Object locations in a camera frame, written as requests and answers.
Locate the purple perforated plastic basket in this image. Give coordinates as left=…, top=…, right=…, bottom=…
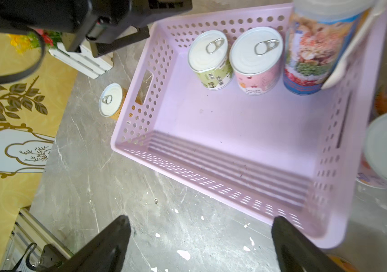
left=111, top=3, right=387, bottom=249

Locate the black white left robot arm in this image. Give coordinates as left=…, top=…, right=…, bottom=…
left=0, top=1, right=193, bottom=57

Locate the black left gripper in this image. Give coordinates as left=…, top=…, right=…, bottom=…
left=90, top=0, right=193, bottom=57

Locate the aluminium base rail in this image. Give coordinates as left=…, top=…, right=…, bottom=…
left=0, top=207, right=73, bottom=272

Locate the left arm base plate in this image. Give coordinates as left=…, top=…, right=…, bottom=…
left=25, top=243, right=68, bottom=272

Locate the yellow can white lid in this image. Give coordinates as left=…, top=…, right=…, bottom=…
left=328, top=254, right=359, bottom=272

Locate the blue mixed congee can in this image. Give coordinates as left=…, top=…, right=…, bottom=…
left=283, top=0, right=375, bottom=95

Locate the green label can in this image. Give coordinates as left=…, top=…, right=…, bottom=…
left=188, top=30, right=234, bottom=91

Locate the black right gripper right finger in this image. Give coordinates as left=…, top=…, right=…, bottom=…
left=272, top=216, right=343, bottom=272

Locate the artificial flowers white fence pot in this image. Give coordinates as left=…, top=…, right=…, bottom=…
left=8, top=28, right=114, bottom=80

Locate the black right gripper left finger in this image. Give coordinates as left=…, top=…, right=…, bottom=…
left=57, top=215, right=131, bottom=272

